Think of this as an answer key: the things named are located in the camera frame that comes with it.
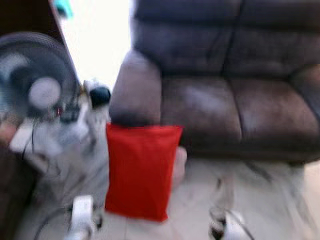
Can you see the red pillow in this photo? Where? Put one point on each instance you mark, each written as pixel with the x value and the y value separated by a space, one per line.
pixel 142 170

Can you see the pale pink object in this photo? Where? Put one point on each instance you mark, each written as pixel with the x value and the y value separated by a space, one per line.
pixel 179 162

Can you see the black round object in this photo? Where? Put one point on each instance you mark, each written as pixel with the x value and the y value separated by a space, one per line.
pixel 100 96

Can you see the grey table fan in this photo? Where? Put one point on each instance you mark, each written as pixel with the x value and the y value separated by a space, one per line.
pixel 44 92

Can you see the teal object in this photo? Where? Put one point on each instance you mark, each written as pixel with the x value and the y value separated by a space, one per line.
pixel 63 7

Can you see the dark wooden door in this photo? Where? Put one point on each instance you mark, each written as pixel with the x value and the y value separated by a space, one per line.
pixel 25 15

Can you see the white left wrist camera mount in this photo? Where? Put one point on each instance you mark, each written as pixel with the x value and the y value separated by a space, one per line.
pixel 82 210

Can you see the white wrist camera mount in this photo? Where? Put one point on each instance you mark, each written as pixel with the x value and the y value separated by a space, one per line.
pixel 235 226
pixel 82 210

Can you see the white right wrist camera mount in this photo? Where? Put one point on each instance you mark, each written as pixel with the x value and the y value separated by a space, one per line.
pixel 235 226

